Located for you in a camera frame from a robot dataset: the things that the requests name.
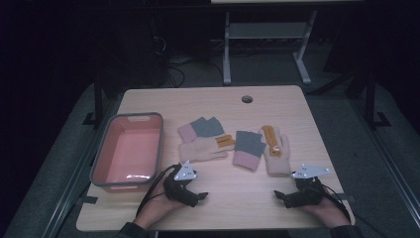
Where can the person's right hand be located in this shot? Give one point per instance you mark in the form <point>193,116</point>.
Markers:
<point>328,213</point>

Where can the pink basket with grey rim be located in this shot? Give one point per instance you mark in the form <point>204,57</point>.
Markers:
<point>130,152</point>

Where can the person's left hand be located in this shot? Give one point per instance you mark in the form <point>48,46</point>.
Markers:
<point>155,208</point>

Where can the aluminium rail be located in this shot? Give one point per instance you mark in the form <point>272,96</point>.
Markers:
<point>71,185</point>
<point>393,165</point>

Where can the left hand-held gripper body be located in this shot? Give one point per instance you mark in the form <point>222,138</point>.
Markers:
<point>178,193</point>

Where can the white metal table frame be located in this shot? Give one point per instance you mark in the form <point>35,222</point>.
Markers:
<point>267,30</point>

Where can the grey tape strip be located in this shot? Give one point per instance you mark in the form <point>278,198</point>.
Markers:
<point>87,200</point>
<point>346,197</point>

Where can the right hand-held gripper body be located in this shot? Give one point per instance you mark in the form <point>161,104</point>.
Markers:
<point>307,195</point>

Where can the grey and pink fingerless glove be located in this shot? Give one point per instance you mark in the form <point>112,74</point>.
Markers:
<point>206,128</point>
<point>248,148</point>

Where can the black metal stand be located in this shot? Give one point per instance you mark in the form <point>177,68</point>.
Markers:
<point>98,99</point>
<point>371,102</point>

